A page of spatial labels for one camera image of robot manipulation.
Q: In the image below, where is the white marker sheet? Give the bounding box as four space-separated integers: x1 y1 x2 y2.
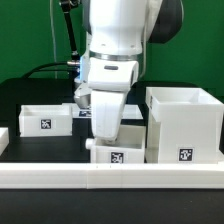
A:
68 103 143 120

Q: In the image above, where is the white drawer front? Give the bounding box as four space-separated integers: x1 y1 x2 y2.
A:
85 125 146 164

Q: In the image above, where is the white corner fence rail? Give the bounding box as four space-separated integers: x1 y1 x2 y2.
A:
0 163 224 189

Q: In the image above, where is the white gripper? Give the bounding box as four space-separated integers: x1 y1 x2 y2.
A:
88 58 139 141

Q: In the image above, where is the white drawer cabinet box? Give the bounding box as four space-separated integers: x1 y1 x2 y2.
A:
145 87 224 164

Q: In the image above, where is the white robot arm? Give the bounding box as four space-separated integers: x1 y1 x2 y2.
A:
75 0 184 141

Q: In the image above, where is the white drawer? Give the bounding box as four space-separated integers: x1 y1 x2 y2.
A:
19 105 73 137
85 125 146 164

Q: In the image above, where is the black cable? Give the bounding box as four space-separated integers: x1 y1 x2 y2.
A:
21 0 82 79

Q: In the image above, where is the white block left edge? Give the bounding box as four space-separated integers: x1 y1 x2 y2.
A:
0 128 9 155

